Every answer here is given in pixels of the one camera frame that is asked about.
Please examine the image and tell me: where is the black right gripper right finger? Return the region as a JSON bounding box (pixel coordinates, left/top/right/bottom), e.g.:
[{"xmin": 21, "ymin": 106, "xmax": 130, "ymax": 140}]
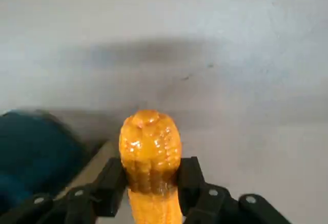
[{"xmin": 176, "ymin": 156, "xmax": 293, "ymax": 224}]

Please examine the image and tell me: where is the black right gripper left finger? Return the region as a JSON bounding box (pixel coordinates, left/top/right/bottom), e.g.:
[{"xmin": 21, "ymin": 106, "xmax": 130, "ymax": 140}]
[{"xmin": 0, "ymin": 156, "xmax": 129, "ymax": 224}]

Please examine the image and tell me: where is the orange corn cob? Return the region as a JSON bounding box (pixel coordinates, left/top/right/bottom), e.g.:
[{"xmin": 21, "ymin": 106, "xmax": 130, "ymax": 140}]
[{"xmin": 118, "ymin": 109, "xmax": 184, "ymax": 224}]

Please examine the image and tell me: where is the green fryer drawer wooden handle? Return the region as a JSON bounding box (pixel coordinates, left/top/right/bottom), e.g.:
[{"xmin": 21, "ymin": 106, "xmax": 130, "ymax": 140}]
[{"xmin": 0, "ymin": 110, "xmax": 121, "ymax": 209}]

